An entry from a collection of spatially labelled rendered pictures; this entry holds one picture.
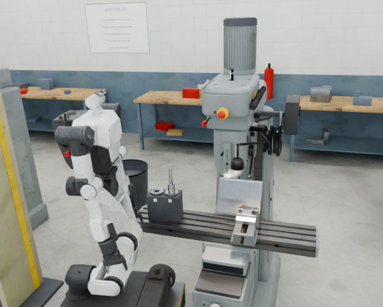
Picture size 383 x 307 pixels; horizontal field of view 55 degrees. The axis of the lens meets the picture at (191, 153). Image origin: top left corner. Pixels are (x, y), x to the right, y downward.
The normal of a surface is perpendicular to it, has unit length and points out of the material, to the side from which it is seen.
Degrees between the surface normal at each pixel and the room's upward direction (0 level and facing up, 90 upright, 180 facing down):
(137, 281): 0
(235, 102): 90
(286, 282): 0
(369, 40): 90
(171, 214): 90
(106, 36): 90
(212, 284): 0
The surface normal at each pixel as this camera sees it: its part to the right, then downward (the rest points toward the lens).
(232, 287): -0.04, -0.93
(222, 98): -0.29, 0.37
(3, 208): 0.96, 0.07
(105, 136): 0.59, 0.20
